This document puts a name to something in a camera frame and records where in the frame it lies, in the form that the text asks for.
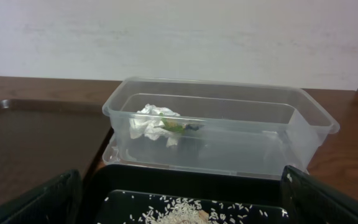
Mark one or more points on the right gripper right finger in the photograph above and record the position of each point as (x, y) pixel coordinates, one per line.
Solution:
(308, 200)

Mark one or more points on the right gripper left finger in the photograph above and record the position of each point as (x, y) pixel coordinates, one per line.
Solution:
(55, 201)

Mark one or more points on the pile of rice scraps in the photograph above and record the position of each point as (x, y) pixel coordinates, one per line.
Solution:
(182, 213)

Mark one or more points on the white tissue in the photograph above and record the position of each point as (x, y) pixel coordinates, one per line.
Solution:
(143, 125)

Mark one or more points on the green snack wrapper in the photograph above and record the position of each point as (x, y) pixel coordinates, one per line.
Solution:
(177, 124)

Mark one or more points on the black rectangular tray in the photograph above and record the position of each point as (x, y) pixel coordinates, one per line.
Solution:
(175, 183)

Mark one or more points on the dark brown serving tray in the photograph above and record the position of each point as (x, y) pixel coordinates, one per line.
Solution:
(41, 139)

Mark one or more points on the clear plastic bin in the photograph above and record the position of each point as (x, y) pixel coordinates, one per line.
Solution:
(250, 130)

